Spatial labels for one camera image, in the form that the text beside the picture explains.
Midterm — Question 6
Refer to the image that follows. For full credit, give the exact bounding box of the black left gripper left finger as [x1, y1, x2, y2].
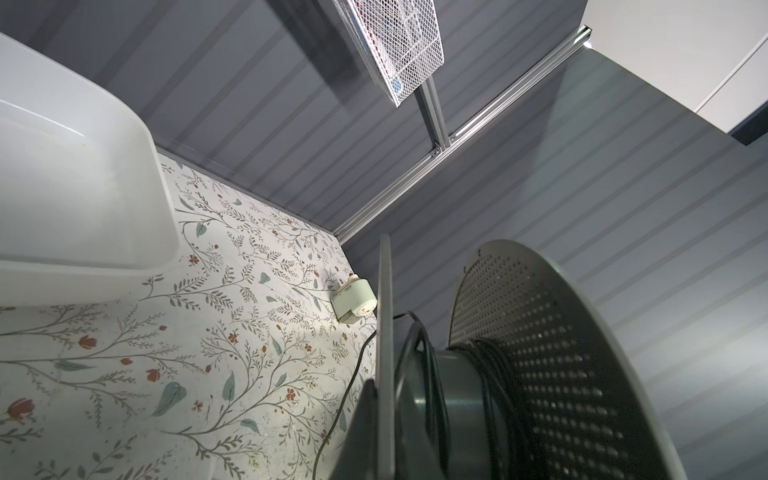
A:
[330, 379, 378, 480]

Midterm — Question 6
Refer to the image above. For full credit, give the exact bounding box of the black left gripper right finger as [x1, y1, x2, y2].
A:
[395, 320, 447, 479]

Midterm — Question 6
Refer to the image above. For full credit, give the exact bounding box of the black cable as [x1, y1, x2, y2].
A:
[310, 310, 544, 480]

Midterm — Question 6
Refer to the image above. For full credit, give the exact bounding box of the grey perforated cable spool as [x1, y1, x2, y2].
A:
[376, 233, 688, 480]

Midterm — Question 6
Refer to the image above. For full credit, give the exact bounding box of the white plastic bin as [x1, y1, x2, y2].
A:
[1, 36, 180, 307]

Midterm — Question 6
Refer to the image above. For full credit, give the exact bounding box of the white wire mesh basket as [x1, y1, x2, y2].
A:
[333, 0, 445, 106]

